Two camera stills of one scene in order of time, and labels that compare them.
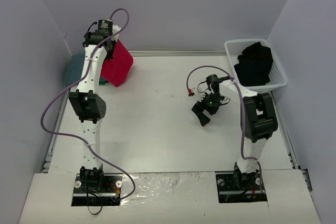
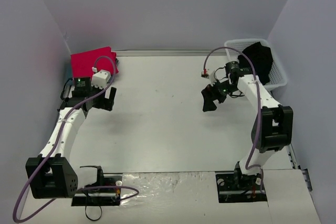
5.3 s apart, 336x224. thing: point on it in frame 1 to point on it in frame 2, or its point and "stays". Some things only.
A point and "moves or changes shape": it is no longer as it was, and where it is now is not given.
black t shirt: (254, 65) stays
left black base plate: (97, 189) stays
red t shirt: (116, 70) moves or changes shape
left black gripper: (109, 48) to (105, 99)
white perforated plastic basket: (234, 48) stays
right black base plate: (235, 187) stays
